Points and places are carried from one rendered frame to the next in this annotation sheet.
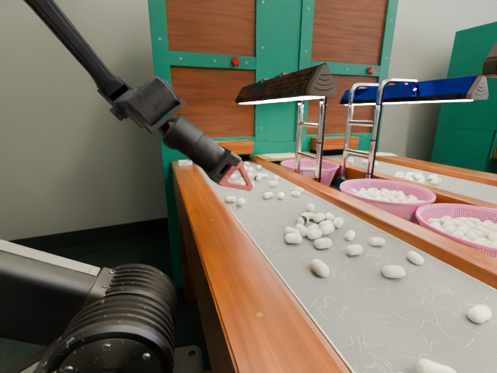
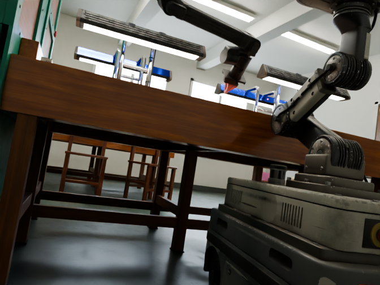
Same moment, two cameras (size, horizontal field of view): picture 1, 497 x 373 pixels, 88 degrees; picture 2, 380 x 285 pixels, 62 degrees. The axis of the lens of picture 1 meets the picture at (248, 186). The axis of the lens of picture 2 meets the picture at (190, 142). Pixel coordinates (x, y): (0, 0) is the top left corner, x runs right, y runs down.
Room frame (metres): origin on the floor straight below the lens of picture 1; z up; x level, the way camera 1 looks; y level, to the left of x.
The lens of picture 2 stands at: (0.69, 1.41, 0.49)
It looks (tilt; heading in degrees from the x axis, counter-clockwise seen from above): 4 degrees up; 269
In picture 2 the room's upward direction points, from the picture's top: 9 degrees clockwise
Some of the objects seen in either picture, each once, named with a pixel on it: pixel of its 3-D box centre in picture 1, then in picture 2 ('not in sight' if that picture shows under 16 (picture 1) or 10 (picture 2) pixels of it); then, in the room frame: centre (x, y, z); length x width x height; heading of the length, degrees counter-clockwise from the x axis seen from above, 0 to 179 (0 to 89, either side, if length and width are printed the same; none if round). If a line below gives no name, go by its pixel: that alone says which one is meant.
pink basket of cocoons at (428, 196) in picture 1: (382, 203); not in sight; (0.78, -0.43, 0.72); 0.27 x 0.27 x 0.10
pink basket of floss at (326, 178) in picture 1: (308, 173); not in sight; (1.19, -0.29, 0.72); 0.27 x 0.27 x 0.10
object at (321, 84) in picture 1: (271, 89); (145, 35); (0.94, -0.08, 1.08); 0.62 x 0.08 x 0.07; 19
